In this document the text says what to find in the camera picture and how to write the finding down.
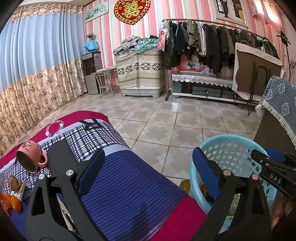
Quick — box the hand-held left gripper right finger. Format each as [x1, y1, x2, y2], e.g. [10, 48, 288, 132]
[192, 147, 271, 241]

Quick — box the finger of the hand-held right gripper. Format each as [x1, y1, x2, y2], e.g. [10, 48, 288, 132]
[265, 148, 296, 168]
[251, 149, 296, 198]

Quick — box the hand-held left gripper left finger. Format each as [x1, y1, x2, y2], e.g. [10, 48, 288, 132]
[26, 148, 106, 241]

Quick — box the light blue plastic basket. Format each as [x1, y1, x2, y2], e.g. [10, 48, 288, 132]
[190, 134, 278, 215]

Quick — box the brown wrapper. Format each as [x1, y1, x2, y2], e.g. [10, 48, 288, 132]
[9, 176, 23, 192]

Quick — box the orange peel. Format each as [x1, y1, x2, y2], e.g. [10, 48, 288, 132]
[0, 193, 22, 217]

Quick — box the dark brown cabinet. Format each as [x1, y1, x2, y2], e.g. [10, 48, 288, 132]
[253, 109, 296, 154]

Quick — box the striped red blue blanket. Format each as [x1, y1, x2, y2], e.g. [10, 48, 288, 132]
[0, 110, 207, 241]

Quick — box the blue patterned fringe cloth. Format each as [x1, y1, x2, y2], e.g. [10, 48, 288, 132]
[255, 75, 296, 146]

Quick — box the pink mug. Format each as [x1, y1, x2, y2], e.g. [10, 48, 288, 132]
[16, 141, 48, 173]

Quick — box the low dark cabinet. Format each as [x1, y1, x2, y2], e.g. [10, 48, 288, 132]
[171, 74, 262, 103]

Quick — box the metal clothes rack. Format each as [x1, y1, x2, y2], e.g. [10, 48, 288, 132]
[162, 19, 287, 101]

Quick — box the folded brown table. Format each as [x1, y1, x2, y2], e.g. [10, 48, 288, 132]
[232, 42, 285, 116]

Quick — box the grey water dispenser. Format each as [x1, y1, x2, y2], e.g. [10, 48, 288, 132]
[82, 51, 103, 95]

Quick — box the grey appliance base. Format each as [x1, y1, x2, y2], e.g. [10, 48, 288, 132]
[121, 86, 163, 98]

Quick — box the white lace cloth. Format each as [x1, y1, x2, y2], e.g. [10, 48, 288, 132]
[171, 73, 234, 88]

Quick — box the small round glass table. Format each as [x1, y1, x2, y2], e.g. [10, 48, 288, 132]
[91, 67, 118, 98]

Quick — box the patterned cloth cover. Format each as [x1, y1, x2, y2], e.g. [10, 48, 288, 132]
[115, 50, 165, 89]

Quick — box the black floor stand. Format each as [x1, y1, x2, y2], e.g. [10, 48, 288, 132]
[276, 30, 292, 81]

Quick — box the blue floral curtain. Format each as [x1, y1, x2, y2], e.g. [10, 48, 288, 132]
[0, 5, 88, 151]

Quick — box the row of hanging clothes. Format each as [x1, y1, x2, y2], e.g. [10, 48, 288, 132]
[164, 20, 280, 75]

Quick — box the grey crumpled clothing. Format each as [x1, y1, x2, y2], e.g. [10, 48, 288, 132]
[113, 35, 141, 55]

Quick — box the teal plaid clothing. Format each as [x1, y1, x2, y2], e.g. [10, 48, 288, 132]
[134, 38, 159, 53]

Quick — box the pink gift bag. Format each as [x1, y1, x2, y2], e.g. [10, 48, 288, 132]
[157, 22, 167, 51]

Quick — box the pink curtain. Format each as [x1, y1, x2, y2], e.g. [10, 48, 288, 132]
[251, 0, 281, 25]

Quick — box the large figure wall poster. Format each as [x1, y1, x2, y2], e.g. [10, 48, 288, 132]
[214, 0, 247, 24]

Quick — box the landscape wall poster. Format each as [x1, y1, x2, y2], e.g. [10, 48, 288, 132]
[85, 1, 109, 23]

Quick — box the red heart wall decoration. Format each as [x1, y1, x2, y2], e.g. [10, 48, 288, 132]
[114, 0, 151, 25]

